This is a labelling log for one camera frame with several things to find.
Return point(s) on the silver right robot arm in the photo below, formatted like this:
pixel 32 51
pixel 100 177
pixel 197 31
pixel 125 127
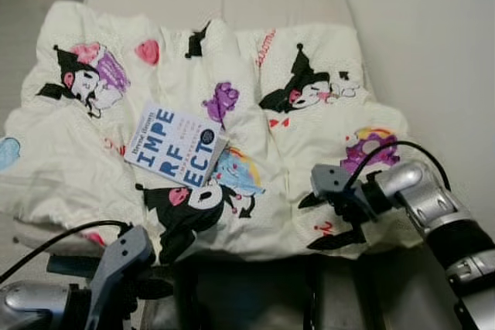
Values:
pixel 433 206

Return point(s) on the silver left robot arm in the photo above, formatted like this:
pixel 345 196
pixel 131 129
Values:
pixel 35 303

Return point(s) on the grey robot left leg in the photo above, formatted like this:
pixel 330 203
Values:
pixel 193 299

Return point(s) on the grey robot leg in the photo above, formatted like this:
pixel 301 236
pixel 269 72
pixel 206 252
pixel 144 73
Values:
pixel 193 299
pixel 348 299

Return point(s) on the grey robot right leg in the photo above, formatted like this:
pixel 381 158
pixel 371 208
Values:
pixel 348 299

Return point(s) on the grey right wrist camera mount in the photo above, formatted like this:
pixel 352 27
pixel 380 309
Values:
pixel 332 179

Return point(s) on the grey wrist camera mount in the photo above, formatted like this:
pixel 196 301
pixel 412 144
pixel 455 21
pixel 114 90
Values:
pixel 116 268
pixel 332 179

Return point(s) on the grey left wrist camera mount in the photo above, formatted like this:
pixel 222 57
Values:
pixel 116 268

